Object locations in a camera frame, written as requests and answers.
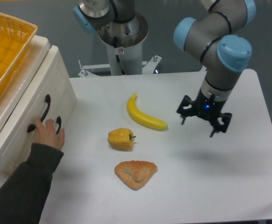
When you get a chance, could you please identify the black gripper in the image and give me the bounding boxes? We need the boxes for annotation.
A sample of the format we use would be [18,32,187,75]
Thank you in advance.
[176,90,232,138]

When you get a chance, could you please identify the white drawer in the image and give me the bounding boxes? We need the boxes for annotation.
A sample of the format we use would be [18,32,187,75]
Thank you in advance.
[0,46,77,166]

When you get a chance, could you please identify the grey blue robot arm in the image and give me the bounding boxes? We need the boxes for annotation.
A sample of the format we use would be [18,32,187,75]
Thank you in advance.
[73,0,256,133]

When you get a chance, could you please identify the dark grey sleeved forearm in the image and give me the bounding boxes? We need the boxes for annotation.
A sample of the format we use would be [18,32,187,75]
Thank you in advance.
[0,143,64,224]

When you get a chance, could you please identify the white drawer cabinet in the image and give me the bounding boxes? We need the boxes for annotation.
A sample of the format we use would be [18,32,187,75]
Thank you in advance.
[0,35,78,185]

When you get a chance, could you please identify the person's hand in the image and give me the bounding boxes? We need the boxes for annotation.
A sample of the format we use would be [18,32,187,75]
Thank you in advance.
[34,118,65,150]

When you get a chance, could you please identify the yellow banana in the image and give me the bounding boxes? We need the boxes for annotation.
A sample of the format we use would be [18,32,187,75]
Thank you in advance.
[127,93,168,131]

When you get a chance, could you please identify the yellow bell pepper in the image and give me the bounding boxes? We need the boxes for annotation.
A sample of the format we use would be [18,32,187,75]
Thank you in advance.
[107,128,136,151]

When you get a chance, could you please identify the brown triangular pastry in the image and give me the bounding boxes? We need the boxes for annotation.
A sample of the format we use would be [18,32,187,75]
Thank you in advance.
[114,161,157,191]

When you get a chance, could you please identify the yellow woven basket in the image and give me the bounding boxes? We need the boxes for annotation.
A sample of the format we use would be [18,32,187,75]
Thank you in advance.
[0,12,38,96]

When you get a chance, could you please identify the white metal mounting bracket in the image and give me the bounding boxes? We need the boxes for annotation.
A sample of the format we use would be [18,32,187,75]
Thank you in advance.
[78,55,162,77]

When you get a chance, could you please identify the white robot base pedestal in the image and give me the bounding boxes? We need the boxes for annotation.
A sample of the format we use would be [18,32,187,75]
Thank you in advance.
[98,13,148,75]

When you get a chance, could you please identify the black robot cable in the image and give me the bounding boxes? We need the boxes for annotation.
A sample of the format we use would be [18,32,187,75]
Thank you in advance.
[113,36,127,76]

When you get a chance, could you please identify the black lower drawer handle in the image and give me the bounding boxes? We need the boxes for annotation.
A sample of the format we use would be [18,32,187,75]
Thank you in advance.
[56,116,62,135]

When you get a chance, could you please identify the black drawer handle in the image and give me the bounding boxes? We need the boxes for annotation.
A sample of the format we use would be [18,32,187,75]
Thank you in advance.
[27,94,51,133]
[56,116,62,135]

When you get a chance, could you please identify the black top drawer handle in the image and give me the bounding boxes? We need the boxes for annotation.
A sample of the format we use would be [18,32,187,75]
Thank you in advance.
[27,94,51,133]

